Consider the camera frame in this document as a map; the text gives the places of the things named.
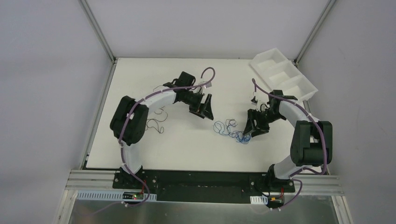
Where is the blue wire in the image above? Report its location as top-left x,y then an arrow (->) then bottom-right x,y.
213,121 -> 252,145

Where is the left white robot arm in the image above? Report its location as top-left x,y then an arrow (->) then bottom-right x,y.
110,71 -> 214,189

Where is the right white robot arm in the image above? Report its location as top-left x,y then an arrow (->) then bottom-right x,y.
243,90 -> 332,191

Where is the white compartment tray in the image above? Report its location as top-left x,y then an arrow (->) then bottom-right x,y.
249,48 -> 318,102

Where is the right white cable duct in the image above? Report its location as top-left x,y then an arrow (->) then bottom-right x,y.
250,196 -> 268,205

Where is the white cable duct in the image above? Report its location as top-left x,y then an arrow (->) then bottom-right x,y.
76,190 -> 157,202
250,196 -> 268,205

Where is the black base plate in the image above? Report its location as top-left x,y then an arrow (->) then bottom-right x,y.
113,168 -> 295,203

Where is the aluminium frame rail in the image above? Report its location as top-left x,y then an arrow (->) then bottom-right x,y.
66,170 -> 345,196

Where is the left corner aluminium post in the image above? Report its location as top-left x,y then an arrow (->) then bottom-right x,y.
79,0 -> 116,63

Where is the corner aluminium post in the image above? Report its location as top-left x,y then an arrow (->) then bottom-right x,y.
294,0 -> 338,68
79,0 -> 116,63

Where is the right corner aluminium post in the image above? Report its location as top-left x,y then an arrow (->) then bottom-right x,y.
294,0 -> 338,68

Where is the left white cable duct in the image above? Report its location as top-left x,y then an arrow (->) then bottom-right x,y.
76,190 -> 157,202

